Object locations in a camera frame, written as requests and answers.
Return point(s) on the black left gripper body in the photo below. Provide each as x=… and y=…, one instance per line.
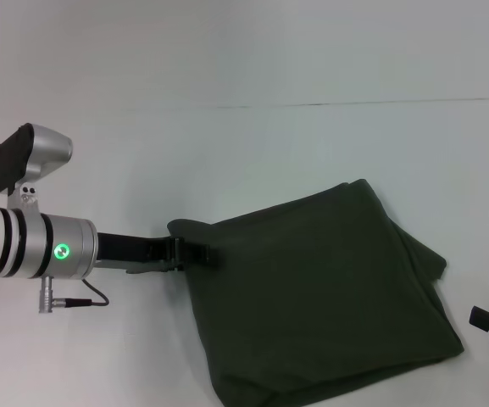
x=138, y=252

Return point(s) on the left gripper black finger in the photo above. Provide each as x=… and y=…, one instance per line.
x=199, y=254

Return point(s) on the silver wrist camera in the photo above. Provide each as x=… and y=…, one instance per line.
x=23, y=157

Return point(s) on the dark green FREE t-shirt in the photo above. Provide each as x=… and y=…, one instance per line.
x=312, y=297

